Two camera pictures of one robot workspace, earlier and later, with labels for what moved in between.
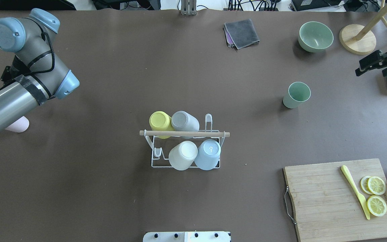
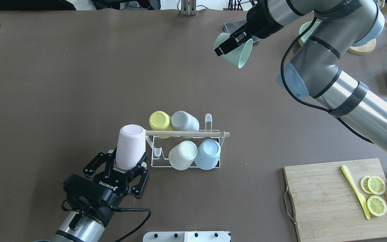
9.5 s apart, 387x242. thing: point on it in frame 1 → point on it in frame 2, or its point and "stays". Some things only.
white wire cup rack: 186,149 stays
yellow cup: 160,120 stays
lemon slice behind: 364,182 stays
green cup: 298,92 → 237,56
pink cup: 22,125 → 131,146
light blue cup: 208,156 stays
